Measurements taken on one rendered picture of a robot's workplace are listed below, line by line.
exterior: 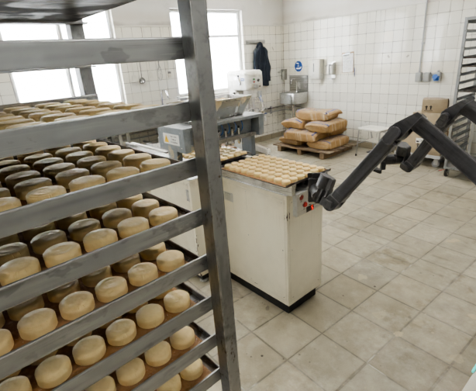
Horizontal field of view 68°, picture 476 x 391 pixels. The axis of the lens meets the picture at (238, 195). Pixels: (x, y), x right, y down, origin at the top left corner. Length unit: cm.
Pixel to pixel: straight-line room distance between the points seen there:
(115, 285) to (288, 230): 157
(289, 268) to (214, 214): 166
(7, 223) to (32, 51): 20
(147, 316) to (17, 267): 24
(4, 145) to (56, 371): 35
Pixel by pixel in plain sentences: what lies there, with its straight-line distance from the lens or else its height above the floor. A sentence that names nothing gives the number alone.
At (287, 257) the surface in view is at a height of 45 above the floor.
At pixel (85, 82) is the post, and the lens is 95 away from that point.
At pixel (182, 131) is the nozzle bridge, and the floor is 117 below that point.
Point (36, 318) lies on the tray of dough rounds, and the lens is 62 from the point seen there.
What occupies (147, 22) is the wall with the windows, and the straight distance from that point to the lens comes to 591.
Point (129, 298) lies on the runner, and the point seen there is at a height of 124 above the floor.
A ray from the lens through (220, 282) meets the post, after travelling 66.
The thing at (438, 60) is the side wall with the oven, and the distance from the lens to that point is 586.
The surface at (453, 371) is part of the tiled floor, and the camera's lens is 232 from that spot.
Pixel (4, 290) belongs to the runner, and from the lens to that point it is 52.
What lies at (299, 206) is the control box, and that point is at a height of 76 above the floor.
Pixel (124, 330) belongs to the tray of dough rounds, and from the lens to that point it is 68.
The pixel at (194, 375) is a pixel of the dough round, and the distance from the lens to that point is 83.
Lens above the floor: 157
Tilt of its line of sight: 21 degrees down
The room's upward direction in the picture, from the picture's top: 4 degrees counter-clockwise
